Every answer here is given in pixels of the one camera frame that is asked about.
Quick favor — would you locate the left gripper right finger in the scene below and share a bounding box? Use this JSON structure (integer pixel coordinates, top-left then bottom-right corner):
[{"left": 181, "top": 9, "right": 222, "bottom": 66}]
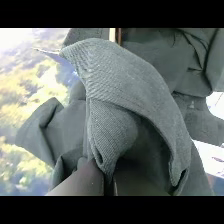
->
[{"left": 114, "top": 162, "right": 172, "bottom": 197}]

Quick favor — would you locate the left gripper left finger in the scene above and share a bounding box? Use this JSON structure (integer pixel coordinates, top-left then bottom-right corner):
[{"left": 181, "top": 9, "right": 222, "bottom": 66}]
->
[{"left": 46, "top": 158, "right": 105, "bottom": 197}]

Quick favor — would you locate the black garment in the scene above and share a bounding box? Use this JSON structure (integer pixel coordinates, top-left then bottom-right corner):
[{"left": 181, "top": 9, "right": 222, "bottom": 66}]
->
[{"left": 14, "top": 27, "right": 224, "bottom": 197}]

